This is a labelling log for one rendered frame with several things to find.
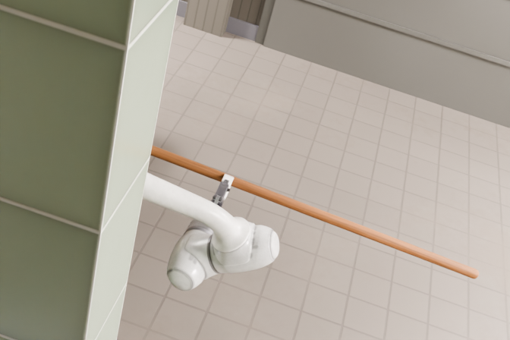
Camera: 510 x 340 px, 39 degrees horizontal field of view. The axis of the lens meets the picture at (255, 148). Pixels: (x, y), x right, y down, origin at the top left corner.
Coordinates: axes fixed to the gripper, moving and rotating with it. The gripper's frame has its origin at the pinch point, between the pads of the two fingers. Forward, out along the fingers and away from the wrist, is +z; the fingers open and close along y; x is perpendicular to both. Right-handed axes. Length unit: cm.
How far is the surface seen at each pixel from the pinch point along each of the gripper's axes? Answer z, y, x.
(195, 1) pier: 305, 96, -84
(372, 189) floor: 183, 108, 70
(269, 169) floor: 169, 112, 10
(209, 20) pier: 305, 105, -70
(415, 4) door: 311, 42, 61
